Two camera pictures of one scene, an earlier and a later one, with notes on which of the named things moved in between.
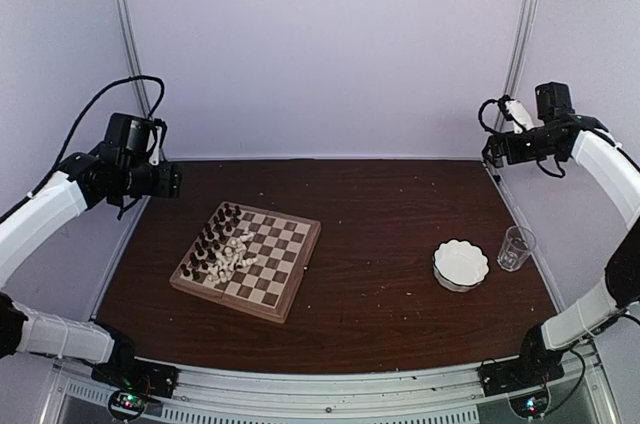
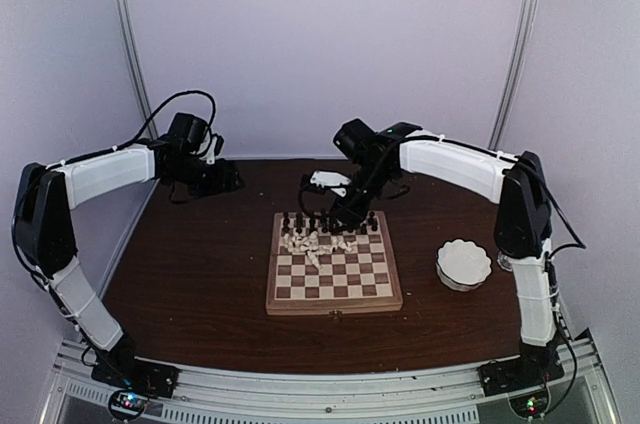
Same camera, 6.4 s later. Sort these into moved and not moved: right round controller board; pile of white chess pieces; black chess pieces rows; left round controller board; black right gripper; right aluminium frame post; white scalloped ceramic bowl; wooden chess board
Moved: wooden chess board; black right gripper; pile of white chess pieces; black chess pieces rows
Not moved: left round controller board; white scalloped ceramic bowl; right round controller board; right aluminium frame post
